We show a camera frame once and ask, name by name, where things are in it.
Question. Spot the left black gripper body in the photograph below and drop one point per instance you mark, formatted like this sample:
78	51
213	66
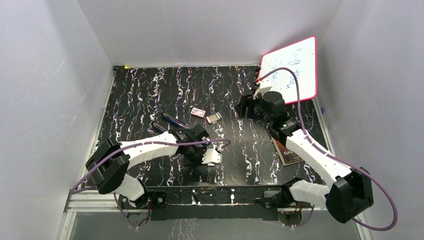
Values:
194	157

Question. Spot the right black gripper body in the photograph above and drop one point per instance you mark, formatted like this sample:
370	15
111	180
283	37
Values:
255	108

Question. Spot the staple box tray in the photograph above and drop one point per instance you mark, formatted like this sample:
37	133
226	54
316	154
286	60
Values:
213	118

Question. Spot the red white staple box sleeve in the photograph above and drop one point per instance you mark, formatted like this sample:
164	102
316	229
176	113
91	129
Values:
198	112

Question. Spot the blue stapler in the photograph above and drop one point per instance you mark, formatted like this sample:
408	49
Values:
174	121
159	128

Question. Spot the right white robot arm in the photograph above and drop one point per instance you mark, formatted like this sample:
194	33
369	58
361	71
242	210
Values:
346	191

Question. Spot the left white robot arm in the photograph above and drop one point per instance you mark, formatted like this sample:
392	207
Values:
110	163

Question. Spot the dark brown book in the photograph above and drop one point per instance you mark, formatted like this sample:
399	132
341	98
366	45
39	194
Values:
287	156

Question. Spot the pink framed whiteboard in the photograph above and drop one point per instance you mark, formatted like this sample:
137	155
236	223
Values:
292	70

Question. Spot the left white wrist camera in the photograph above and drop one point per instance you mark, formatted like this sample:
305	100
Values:
212	157

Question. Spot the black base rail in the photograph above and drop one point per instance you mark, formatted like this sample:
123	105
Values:
213	202

